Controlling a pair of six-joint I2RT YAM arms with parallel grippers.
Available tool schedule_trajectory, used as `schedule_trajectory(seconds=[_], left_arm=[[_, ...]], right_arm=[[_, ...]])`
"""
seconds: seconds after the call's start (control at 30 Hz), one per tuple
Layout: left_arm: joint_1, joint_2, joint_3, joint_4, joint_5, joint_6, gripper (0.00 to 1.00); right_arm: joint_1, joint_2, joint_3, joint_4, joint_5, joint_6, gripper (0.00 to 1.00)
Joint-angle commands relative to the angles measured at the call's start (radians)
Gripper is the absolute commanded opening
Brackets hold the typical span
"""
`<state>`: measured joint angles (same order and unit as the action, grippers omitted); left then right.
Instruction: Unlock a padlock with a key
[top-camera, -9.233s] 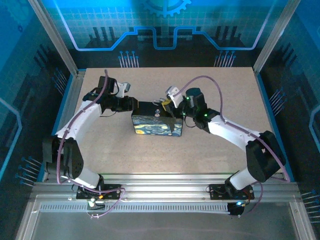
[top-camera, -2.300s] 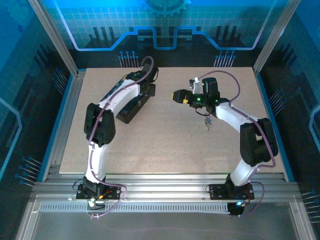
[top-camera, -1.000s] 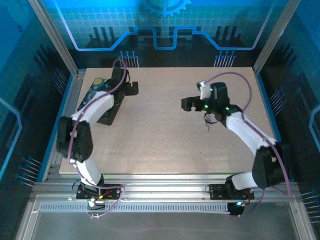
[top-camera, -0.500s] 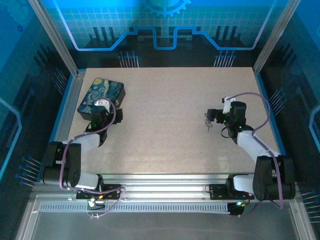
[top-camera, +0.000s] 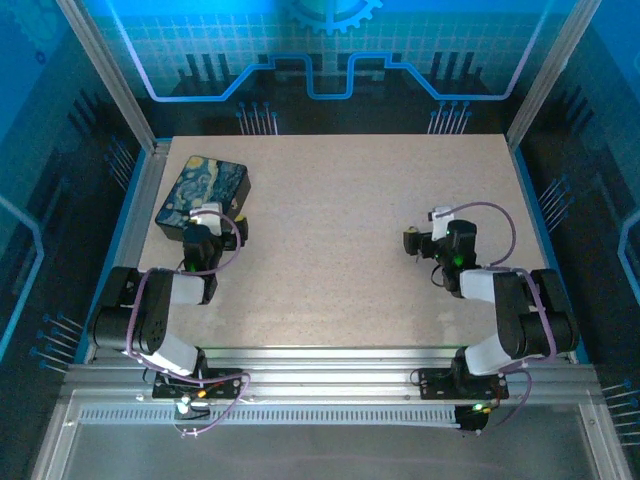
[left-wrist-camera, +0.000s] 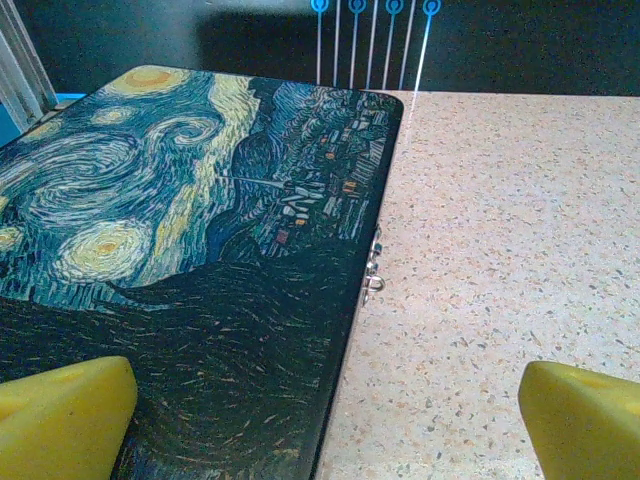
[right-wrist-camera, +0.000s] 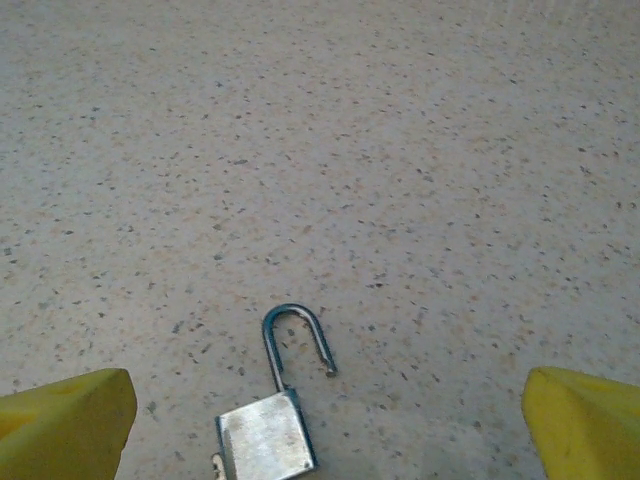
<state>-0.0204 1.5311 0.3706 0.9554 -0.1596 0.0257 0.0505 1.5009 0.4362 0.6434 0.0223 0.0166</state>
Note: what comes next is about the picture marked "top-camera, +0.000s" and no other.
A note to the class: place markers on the starry night print box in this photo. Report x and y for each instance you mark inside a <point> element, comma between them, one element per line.
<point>200,185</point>

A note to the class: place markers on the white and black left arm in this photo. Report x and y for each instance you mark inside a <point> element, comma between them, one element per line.
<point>155,310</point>

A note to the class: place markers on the black controller box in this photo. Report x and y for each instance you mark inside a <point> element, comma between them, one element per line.
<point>472,420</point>

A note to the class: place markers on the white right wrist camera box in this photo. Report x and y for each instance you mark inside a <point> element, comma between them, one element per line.
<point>440,222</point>

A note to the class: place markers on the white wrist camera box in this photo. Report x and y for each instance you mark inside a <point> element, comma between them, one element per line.
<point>440,222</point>
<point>207,215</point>

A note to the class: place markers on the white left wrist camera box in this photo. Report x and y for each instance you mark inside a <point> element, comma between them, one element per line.
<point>207,215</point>

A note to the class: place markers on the aluminium side rail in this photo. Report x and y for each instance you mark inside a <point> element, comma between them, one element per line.
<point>152,175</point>

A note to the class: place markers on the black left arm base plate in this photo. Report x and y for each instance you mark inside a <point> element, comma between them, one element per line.
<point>225,385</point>

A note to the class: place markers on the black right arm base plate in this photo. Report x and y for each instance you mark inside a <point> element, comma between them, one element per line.
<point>435,385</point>

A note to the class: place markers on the aluminium frame rail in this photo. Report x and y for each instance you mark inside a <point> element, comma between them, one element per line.
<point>325,370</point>

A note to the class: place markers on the aluminium frame post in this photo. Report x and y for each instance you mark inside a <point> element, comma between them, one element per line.
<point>111,75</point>
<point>549,75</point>

